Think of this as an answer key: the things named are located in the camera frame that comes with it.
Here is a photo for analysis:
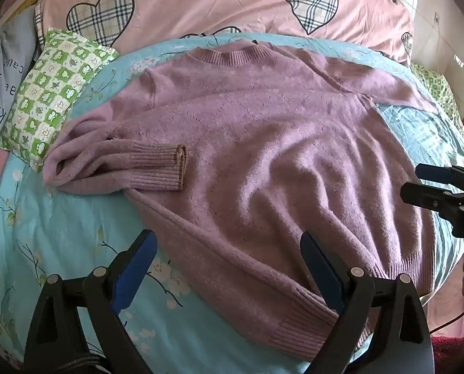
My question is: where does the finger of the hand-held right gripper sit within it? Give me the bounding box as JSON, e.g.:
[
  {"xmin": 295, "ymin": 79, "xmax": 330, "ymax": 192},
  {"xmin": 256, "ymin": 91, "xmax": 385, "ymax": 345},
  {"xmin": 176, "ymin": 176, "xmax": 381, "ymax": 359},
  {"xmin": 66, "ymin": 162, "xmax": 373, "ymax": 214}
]
[
  {"xmin": 415, "ymin": 163, "xmax": 464, "ymax": 192},
  {"xmin": 400, "ymin": 181, "xmax": 464, "ymax": 219}
]

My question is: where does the green patterned pillow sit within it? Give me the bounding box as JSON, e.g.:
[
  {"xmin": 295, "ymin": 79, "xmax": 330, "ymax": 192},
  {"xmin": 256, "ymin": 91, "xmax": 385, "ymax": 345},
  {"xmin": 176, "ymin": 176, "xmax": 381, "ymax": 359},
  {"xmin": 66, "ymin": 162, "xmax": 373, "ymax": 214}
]
[{"xmin": 410, "ymin": 62, "xmax": 464, "ymax": 141}]

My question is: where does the green checkered pillow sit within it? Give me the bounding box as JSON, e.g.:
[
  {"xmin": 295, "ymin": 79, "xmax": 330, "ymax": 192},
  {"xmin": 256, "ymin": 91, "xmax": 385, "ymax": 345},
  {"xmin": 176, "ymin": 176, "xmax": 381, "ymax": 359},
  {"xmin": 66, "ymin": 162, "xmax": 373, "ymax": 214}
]
[{"xmin": 0, "ymin": 28, "xmax": 120, "ymax": 173}]

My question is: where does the blue floral bed sheet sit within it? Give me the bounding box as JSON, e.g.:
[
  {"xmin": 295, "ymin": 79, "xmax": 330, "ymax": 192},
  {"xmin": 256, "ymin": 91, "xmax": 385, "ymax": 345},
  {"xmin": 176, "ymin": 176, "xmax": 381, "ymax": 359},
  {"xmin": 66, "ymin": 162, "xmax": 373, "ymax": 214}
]
[{"xmin": 0, "ymin": 33, "xmax": 464, "ymax": 374}]

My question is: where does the pink duvet with plaid hearts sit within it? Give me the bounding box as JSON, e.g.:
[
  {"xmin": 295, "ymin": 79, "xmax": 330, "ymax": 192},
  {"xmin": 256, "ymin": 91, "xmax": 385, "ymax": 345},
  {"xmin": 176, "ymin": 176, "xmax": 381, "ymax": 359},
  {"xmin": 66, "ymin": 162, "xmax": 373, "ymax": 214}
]
[{"xmin": 35, "ymin": 0, "xmax": 415, "ymax": 67}]

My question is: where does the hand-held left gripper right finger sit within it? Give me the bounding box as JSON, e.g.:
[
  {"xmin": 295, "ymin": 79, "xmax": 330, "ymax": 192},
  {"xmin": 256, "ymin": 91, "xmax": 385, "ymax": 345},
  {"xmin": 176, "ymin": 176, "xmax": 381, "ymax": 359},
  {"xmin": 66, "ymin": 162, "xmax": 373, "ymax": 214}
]
[{"xmin": 300, "ymin": 233, "xmax": 435, "ymax": 374}]

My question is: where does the red cable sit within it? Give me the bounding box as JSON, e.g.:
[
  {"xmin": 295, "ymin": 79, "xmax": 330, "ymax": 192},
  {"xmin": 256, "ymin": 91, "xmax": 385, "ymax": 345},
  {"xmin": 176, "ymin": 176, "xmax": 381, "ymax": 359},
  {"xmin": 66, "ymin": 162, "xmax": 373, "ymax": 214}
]
[{"xmin": 430, "ymin": 306, "xmax": 464, "ymax": 336}]

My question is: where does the dark red cloth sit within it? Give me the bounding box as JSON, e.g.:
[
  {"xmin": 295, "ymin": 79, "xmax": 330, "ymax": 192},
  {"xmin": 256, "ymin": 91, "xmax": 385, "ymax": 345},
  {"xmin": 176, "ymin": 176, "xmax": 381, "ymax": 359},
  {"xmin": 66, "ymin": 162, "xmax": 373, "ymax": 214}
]
[{"xmin": 430, "ymin": 333, "xmax": 464, "ymax": 374}]

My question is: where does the grey lettered pillow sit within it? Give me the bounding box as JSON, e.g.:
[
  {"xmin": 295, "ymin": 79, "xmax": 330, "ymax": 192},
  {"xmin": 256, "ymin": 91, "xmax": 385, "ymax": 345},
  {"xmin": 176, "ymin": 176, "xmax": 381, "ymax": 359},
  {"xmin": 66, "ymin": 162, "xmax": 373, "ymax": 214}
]
[{"xmin": 0, "ymin": 17, "xmax": 40, "ymax": 149}]

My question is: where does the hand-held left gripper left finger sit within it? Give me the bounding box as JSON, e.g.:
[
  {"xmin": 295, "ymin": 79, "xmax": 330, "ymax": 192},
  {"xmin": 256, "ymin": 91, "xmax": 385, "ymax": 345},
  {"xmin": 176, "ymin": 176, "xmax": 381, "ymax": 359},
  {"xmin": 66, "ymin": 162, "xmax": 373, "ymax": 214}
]
[{"xmin": 22, "ymin": 230, "xmax": 157, "ymax": 374}]

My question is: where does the purple knit sweater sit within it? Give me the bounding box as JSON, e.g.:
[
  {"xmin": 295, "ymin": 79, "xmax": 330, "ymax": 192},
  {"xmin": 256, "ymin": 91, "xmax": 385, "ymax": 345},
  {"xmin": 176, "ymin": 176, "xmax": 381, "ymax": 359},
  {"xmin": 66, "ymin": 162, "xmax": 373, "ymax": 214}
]
[{"xmin": 43, "ymin": 41, "xmax": 441, "ymax": 362}]

